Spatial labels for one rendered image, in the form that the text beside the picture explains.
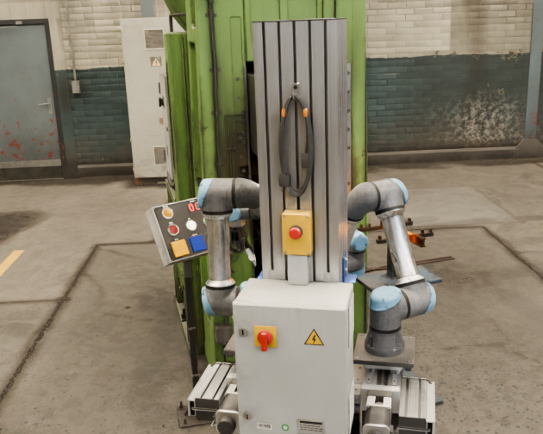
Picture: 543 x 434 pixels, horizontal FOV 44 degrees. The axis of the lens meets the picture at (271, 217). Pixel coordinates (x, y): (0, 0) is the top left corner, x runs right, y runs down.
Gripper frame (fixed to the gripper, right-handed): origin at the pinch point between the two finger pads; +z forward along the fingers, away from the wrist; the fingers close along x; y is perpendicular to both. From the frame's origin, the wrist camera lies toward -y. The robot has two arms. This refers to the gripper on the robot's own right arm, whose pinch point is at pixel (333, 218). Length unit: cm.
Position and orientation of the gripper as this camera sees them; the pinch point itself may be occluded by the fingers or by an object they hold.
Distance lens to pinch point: 317.0
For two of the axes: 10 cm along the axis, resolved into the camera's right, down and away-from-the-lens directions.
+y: 0.5, 9.7, 2.5
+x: 9.7, -1.1, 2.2
